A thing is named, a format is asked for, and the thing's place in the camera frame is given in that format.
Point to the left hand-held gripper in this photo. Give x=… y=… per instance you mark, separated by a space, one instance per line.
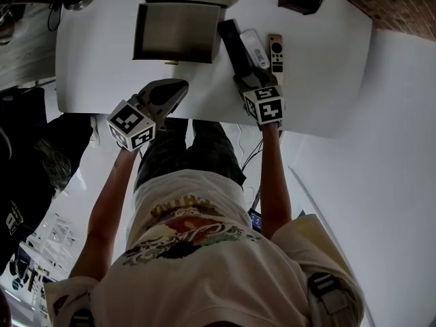
x=160 y=97

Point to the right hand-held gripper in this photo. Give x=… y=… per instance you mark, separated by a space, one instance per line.
x=267 y=106

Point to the silver remote control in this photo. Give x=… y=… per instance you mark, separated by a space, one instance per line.
x=276 y=54

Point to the white remote control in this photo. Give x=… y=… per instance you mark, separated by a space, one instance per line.
x=253 y=46

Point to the black remote control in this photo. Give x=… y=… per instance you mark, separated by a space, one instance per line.
x=235 y=46

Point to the grey metal container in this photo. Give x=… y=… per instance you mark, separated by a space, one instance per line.
x=177 y=29

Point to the person's right forearm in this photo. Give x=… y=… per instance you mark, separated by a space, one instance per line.
x=275 y=182

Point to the person's left forearm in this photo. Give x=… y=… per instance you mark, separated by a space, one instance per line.
x=109 y=199

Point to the dark camouflage trousers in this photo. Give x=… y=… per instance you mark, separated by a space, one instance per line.
x=207 y=148

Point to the small black screen device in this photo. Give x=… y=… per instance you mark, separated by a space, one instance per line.
x=255 y=220

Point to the white printed t-shirt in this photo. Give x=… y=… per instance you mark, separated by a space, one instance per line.
x=204 y=267

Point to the white shelving unit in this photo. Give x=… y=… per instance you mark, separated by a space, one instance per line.
x=51 y=244

